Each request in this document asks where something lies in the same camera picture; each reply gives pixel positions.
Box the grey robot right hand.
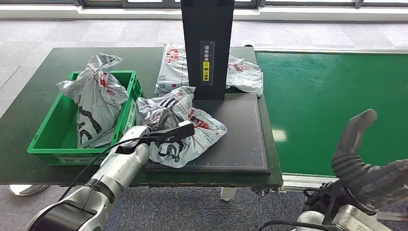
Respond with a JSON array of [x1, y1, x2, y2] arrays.
[[331, 109, 408, 214]]

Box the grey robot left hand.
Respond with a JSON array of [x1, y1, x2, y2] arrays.
[[141, 98, 178, 131]]

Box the large white parcel black letters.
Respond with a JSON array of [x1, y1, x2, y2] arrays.
[[136, 86, 228, 169]]

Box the white parcel red print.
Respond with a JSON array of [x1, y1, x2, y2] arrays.
[[56, 53, 129, 150], [154, 43, 189, 95], [225, 54, 264, 97]]

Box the flat white parcel red print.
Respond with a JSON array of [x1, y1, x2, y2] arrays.
[[154, 43, 189, 95]]

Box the green conveyor belt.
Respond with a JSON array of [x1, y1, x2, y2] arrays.
[[255, 51, 408, 177]]

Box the black inbound scanner machine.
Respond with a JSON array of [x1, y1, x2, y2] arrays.
[[143, 0, 271, 175]]

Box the crumpled white parcel red print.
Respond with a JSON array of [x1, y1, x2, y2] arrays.
[[225, 54, 264, 97]]

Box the white table leg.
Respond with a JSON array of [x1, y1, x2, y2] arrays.
[[220, 187, 238, 202]]

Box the green plastic crate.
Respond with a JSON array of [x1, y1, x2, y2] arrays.
[[27, 70, 143, 167]]

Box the dark green table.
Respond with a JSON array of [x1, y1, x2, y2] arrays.
[[0, 47, 284, 191]]

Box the silver round table foot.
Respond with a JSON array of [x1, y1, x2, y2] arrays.
[[9, 185, 50, 196]]

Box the white window sill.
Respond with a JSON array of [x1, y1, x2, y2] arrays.
[[0, 3, 408, 23]]

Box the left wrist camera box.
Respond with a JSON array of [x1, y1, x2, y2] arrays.
[[140, 120, 196, 145]]

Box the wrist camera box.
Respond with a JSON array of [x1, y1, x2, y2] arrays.
[[140, 120, 196, 145], [331, 204, 393, 231]]

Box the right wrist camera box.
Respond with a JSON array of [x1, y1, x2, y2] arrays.
[[331, 204, 393, 231]]

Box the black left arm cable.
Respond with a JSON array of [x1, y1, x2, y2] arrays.
[[57, 135, 168, 202]]

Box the window frame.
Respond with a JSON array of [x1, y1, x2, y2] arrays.
[[0, 0, 408, 10]]

